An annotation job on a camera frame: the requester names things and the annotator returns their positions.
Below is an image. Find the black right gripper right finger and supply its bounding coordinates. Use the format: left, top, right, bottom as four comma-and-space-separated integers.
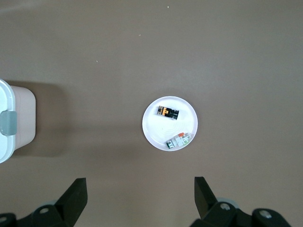
191, 176, 292, 227

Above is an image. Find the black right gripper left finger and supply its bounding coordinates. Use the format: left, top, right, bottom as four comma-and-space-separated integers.
0, 177, 88, 227

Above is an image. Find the black orange push-button switch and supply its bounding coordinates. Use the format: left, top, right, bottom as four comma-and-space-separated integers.
156, 105, 180, 121

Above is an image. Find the pale pink round plate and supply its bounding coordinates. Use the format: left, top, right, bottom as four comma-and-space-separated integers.
142, 96, 199, 151

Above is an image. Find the white lidded storage box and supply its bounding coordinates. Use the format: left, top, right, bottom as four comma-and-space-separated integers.
0, 79, 36, 164

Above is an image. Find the white switch with green button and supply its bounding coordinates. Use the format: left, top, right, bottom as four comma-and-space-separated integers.
165, 132, 192, 150

